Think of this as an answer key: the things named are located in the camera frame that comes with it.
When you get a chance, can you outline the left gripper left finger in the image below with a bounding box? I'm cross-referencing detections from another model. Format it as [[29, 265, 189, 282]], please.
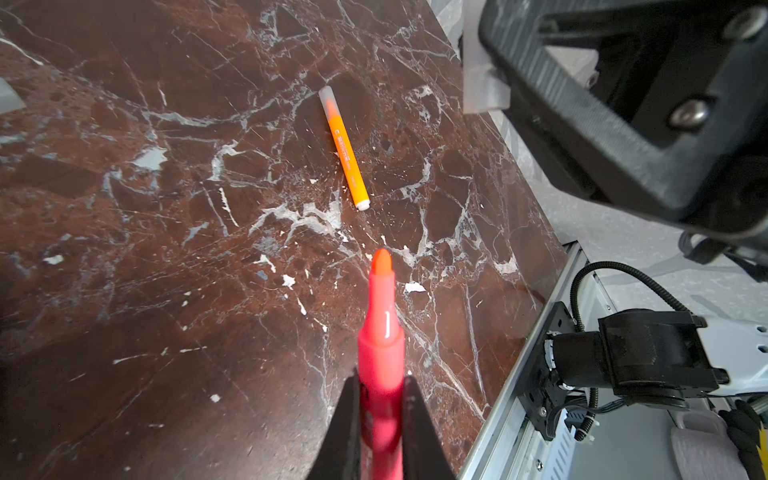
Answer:
[[306, 370, 362, 480]]

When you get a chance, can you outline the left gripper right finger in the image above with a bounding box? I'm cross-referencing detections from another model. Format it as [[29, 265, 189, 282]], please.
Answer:
[[402, 376, 456, 480]]

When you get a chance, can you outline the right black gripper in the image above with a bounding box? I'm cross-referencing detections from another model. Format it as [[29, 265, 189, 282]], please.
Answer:
[[479, 1, 767, 240]]

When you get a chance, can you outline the red pink marker pen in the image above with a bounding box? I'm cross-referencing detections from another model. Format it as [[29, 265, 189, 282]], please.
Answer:
[[358, 249, 405, 479]]

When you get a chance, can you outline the orange marker pen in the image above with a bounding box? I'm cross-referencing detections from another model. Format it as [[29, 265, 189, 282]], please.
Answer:
[[318, 85, 370, 211]]

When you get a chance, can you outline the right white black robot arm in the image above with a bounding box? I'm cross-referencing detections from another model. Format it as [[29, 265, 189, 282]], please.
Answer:
[[477, 1, 767, 439]]

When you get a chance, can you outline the clear pen cap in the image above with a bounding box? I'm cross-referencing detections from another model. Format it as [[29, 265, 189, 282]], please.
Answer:
[[0, 78, 26, 115]]

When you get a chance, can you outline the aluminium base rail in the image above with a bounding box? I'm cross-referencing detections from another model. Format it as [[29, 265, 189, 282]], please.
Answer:
[[459, 242, 588, 479]]

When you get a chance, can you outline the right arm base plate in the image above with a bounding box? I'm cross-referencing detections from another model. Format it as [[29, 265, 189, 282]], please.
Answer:
[[515, 301, 575, 441]]

